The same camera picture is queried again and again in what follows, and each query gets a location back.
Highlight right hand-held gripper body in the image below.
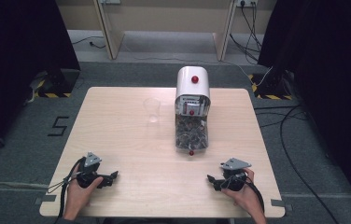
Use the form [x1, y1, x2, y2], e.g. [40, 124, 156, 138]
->
[219, 157, 253, 192]

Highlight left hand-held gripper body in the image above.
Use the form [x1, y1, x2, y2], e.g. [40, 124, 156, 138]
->
[76, 151, 104, 189]

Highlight person's left hand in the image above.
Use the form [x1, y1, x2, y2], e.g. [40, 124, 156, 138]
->
[63, 163, 105, 220]

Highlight person's right hand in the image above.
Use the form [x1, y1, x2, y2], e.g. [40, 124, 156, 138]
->
[221, 167, 267, 218]

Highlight clear plastic cup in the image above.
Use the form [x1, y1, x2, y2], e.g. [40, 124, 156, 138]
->
[142, 97, 161, 124]

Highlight white dispenser with red knobs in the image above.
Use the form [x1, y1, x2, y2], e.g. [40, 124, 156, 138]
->
[174, 65, 212, 157]

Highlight black stand base striped tape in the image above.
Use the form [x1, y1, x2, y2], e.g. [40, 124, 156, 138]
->
[30, 68, 81, 99]
[247, 70, 293, 101]

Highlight black curtain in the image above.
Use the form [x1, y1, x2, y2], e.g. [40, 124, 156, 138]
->
[257, 0, 351, 216]
[0, 0, 81, 162]

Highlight light wooden desk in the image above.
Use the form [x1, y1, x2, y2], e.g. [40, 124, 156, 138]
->
[55, 0, 278, 62]

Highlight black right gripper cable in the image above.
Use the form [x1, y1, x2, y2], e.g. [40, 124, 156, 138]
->
[226, 175, 265, 214]

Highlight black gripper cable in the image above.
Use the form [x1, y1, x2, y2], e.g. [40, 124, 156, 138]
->
[46, 157, 87, 224]
[226, 175, 265, 214]

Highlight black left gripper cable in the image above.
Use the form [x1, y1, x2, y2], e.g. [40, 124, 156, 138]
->
[46, 157, 87, 224]

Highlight long black floor cable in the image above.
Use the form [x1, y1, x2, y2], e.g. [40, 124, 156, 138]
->
[279, 104, 341, 224]

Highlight bundle of black floor cables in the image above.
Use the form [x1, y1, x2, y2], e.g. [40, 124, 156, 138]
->
[253, 105, 309, 129]

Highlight black floor cable with plug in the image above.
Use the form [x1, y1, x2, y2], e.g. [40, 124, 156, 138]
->
[71, 35, 106, 50]

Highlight black cables from wall socket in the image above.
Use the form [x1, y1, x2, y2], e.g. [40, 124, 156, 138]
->
[229, 1, 264, 63]

